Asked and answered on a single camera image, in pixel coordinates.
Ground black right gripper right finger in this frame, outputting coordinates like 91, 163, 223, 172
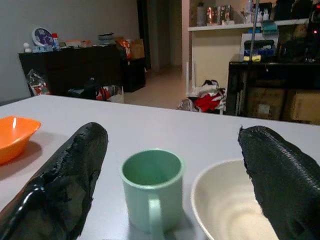
236, 124, 320, 240

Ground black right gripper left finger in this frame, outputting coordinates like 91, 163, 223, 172
0, 121, 109, 240

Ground cream round bowl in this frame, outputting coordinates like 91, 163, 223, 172
191, 159, 282, 240

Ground orange plastic bowl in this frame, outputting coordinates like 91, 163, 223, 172
0, 115, 42, 166

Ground pale green plastic mug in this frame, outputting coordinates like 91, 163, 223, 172
119, 148, 187, 240

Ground brown cardboard box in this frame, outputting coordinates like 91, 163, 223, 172
247, 87, 287, 121
289, 91, 320, 123

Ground black bag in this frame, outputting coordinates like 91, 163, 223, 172
67, 77, 101, 101

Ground red white plastic bag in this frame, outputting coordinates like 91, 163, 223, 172
96, 84, 125, 104

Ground clear plastic bag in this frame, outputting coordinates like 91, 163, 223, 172
26, 68, 51, 97

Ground red white clothes pile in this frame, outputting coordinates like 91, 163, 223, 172
178, 79, 227, 112

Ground black shelf unit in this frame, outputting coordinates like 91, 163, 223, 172
226, 61, 320, 118

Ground black wooden sideboard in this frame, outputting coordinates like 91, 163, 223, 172
18, 44, 147, 97

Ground blue black toolbox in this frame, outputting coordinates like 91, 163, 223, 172
243, 39, 276, 62

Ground round blue white plate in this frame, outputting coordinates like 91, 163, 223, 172
31, 27, 52, 47

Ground brown paper bag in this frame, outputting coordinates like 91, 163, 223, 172
129, 38, 145, 60

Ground teal stacked containers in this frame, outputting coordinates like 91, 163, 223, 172
261, 20, 279, 36

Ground grey metal pole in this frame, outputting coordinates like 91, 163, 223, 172
248, 0, 260, 62

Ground grey bottle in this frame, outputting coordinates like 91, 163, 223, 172
196, 2, 207, 27

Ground white wall shelf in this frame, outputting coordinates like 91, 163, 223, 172
187, 18, 311, 32

